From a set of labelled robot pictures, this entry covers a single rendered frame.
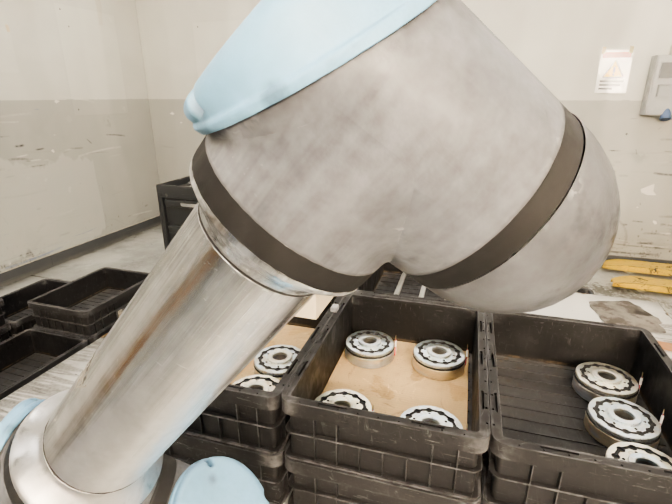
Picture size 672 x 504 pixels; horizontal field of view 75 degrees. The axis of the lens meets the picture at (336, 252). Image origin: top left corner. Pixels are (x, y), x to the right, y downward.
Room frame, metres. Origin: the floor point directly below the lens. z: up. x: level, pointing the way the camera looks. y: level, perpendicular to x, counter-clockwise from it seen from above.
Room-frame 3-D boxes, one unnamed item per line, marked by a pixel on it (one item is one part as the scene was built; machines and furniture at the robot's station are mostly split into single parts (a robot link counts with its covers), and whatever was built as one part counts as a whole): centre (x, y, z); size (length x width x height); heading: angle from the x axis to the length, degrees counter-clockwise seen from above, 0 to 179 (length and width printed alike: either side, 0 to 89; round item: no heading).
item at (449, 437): (0.69, -0.11, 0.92); 0.40 x 0.30 x 0.02; 164
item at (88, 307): (1.70, 1.01, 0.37); 0.40 x 0.30 x 0.45; 162
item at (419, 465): (0.69, -0.11, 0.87); 0.40 x 0.30 x 0.11; 164
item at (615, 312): (1.24, -0.91, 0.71); 0.22 x 0.19 x 0.01; 162
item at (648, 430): (0.59, -0.47, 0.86); 0.10 x 0.10 x 0.01
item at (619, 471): (0.61, -0.40, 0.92); 0.40 x 0.30 x 0.02; 164
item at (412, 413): (0.56, -0.15, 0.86); 0.10 x 0.10 x 0.01
